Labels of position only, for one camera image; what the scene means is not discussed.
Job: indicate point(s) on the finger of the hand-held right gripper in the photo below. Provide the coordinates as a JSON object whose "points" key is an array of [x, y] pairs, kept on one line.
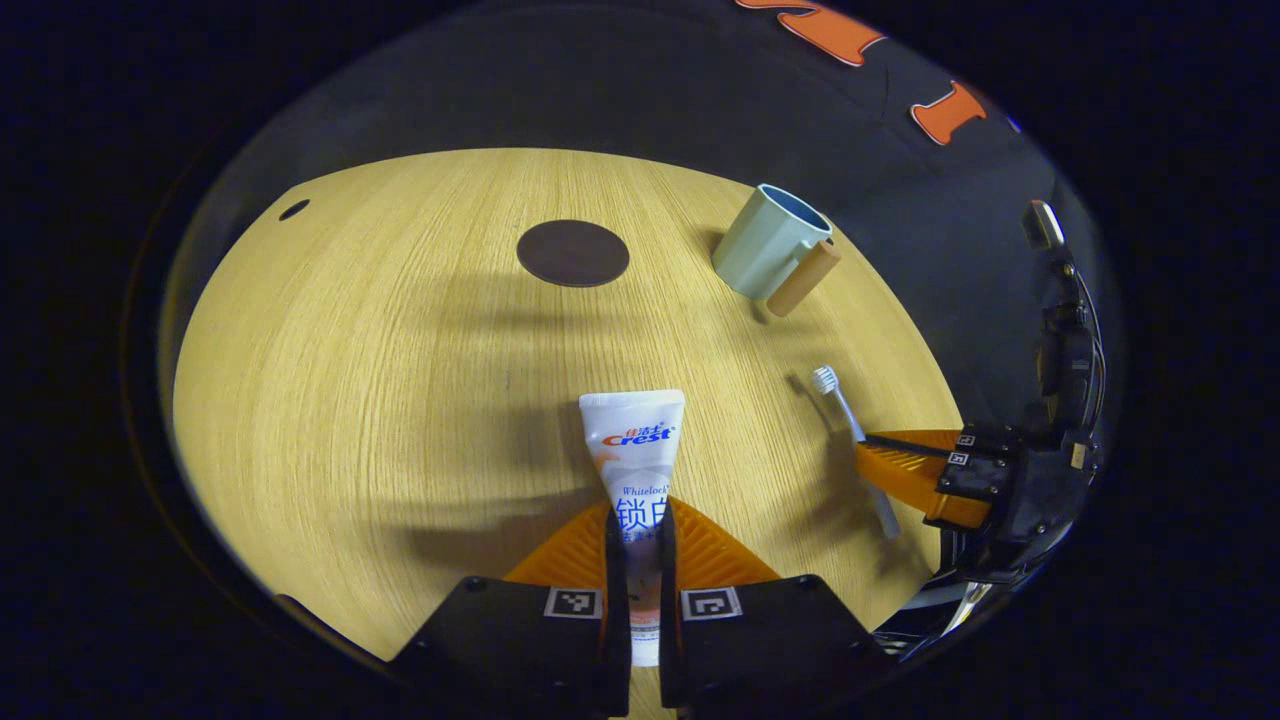
{"points": [[980, 443], [920, 485]]}

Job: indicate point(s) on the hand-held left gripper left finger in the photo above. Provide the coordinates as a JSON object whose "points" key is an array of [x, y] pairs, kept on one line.
{"points": [[618, 620]]}

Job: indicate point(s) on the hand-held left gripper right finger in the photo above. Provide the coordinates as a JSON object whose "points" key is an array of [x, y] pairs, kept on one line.
{"points": [[670, 640]]}

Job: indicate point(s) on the white toothbrush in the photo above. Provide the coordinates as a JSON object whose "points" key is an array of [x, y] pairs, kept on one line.
{"points": [[845, 410]]}

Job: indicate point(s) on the white toothpaste tube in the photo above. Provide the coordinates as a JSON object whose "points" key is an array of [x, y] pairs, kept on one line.
{"points": [[632, 460]]}

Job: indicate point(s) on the dark round coaster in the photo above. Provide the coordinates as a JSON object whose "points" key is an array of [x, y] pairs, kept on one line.
{"points": [[572, 253]]}

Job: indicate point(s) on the black backdrop cloth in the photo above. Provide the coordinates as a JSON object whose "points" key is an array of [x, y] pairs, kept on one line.
{"points": [[600, 90]]}

